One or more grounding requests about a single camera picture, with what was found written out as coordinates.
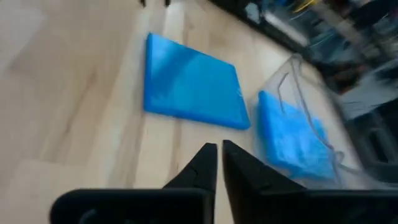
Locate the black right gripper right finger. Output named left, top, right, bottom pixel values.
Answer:
left=221, top=139, right=308, bottom=224

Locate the clear plastic bin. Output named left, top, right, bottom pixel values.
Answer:
left=251, top=53, right=376, bottom=191

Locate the blue plastic disc case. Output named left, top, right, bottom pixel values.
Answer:
left=256, top=90, right=337, bottom=182
left=142, top=32, right=252, bottom=131

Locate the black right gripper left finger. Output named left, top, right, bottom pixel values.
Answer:
left=162, top=142, right=218, bottom=192

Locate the black table frame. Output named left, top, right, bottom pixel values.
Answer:
left=210, top=0, right=313, bottom=60

